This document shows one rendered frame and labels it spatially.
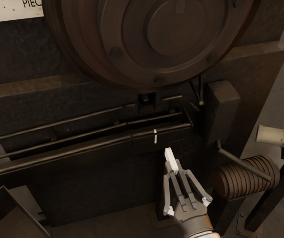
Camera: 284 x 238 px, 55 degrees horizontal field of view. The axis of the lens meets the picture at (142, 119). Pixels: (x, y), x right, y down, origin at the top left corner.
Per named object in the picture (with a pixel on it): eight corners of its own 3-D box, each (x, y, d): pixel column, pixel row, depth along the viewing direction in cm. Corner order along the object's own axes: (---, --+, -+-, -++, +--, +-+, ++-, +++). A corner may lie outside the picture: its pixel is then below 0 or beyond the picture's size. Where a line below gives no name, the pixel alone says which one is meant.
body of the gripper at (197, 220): (179, 246, 65) (167, 208, 71) (212, 236, 67) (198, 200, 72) (184, 237, 59) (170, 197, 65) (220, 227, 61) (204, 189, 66)
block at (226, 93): (194, 128, 107) (204, 80, 90) (213, 124, 109) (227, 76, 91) (205, 149, 100) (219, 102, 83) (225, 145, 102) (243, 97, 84)
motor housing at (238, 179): (194, 218, 140) (214, 158, 101) (233, 208, 144) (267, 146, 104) (204, 244, 131) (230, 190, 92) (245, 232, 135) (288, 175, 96)
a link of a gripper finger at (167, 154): (174, 174, 74) (171, 175, 74) (166, 153, 78) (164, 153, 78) (176, 169, 72) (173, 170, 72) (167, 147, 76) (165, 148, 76)
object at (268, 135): (255, 132, 96) (259, 120, 92) (284, 137, 93) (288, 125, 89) (254, 145, 92) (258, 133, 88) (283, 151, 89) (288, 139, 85)
